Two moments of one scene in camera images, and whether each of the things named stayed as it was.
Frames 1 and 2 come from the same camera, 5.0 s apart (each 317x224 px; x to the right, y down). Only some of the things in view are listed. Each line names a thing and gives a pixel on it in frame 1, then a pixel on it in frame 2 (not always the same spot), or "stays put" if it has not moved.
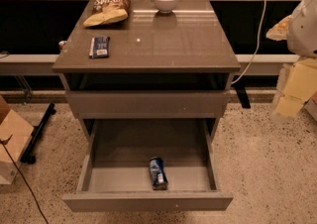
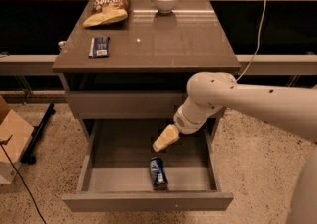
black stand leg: (38, 129) stays put
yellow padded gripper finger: (280, 30) -> (169, 136)
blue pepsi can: (158, 173) stays put
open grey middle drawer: (115, 170) stays put
